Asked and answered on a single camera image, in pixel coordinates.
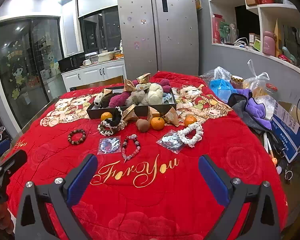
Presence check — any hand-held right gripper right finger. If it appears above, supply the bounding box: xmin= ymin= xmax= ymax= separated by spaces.
xmin=198 ymin=154 xmax=282 ymax=240

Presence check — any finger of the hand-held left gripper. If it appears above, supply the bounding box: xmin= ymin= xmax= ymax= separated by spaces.
xmin=0 ymin=149 xmax=28 ymax=180

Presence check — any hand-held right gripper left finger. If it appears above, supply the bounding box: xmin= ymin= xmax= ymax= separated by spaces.
xmin=15 ymin=154 xmax=98 ymax=240

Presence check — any black tray box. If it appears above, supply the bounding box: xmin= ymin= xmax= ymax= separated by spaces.
xmin=86 ymin=85 xmax=177 ymax=120

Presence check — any black lace scrunchie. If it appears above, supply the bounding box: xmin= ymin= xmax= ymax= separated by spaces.
xmin=104 ymin=106 xmax=125 ymax=130

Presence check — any person's left hand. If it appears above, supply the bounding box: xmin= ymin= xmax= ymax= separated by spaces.
xmin=0 ymin=204 xmax=15 ymax=240

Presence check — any clear bag with hair clip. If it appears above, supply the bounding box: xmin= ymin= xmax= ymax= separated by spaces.
xmin=97 ymin=135 xmax=122 ymax=155
xmin=155 ymin=129 xmax=184 ymax=154

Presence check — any red printed blanket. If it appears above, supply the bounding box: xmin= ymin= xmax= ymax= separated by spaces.
xmin=5 ymin=71 xmax=289 ymax=240

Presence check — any white braided scrunchie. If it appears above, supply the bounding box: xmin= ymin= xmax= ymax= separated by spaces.
xmin=177 ymin=122 xmax=204 ymax=148

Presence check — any grey cloth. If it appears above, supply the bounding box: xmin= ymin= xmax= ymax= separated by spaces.
xmin=227 ymin=93 xmax=268 ymax=133

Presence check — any brown round fruit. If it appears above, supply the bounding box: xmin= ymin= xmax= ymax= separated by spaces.
xmin=136 ymin=119 xmax=150 ymax=132

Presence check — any dark brown fluffy scrunchie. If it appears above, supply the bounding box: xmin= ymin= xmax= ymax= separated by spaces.
xmin=99 ymin=94 xmax=115 ymax=108

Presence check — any grey white fluffy scrunchie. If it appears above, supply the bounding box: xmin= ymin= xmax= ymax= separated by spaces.
xmin=94 ymin=92 xmax=104 ymax=107

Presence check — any purple cloth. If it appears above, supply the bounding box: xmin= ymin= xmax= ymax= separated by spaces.
xmin=236 ymin=89 xmax=267 ymax=119

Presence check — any magenta fluffy scrunchie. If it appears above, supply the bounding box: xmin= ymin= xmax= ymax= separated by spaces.
xmin=109 ymin=91 xmax=132 ymax=108
xmin=151 ymin=78 xmax=172 ymax=94

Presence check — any blue white cardboard box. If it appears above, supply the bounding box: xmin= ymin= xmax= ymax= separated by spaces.
xmin=270 ymin=101 xmax=300 ymax=163

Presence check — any blue plastic bag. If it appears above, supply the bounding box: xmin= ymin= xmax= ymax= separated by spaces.
xmin=209 ymin=78 xmax=238 ymax=103

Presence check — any sliding glass door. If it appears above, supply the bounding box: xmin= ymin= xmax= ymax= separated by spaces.
xmin=0 ymin=16 xmax=65 ymax=130

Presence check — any blue lace scrunchie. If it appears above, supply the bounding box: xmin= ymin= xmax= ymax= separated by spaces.
xmin=161 ymin=92 xmax=174 ymax=104

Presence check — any wooden chair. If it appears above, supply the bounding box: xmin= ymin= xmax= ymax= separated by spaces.
xmin=69 ymin=75 xmax=125 ymax=92

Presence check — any jar with yellow lid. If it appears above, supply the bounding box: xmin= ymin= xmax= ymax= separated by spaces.
xmin=230 ymin=75 xmax=244 ymax=89

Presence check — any jar with red lid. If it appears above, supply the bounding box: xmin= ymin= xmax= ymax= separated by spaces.
xmin=265 ymin=84 xmax=278 ymax=99

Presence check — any clear plastic bag with bread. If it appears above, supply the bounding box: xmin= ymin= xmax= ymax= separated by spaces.
xmin=244 ymin=59 xmax=270 ymax=98

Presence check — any floral printed scrunchie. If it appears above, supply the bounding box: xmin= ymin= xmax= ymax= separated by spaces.
xmin=135 ymin=83 xmax=152 ymax=92

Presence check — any black microwave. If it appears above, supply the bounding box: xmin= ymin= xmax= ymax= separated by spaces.
xmin=58 ymin=54 xmax=85 ymax=72

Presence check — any small green box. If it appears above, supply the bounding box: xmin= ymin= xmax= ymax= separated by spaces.
xmin=252 ymin=37 xmax=262 ymax=52

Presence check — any pink thermos bottle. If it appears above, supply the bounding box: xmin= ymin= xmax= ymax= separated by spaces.
xmin=262 ymin=31 xmax=277 ymax=57

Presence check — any glass jar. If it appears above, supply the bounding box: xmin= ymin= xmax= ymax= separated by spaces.
xmin=227 ymin=24 xmax=239 ymax=44

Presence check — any silver refrigerator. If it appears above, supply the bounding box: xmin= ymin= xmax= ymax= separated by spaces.
xmin=117 ymin=0 xmax=200 ymax=79

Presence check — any dark kitchen window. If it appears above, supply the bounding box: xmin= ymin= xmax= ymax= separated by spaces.
xmin=75 ymin=0 xmax=129 ymax=55

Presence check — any red gift box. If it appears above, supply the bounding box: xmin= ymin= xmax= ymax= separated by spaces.
xmin=212 ymin=14 xmax=223 ymax=44

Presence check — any wooden bead bracelet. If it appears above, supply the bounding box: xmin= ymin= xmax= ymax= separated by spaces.
xmin=67 ymin=129 xmax=87 ymax=146

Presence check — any pink bead bracelet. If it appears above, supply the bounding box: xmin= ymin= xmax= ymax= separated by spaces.
xmin=122 ymin=134 xmax=142 ymax=162

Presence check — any metal key ring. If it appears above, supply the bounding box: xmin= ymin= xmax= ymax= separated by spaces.
xmin=284 ymin=165 xmax=294 ymax=184

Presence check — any white wall shelf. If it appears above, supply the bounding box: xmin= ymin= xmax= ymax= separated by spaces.
xmin=205 ymin=0 xmax=300 ymax=80

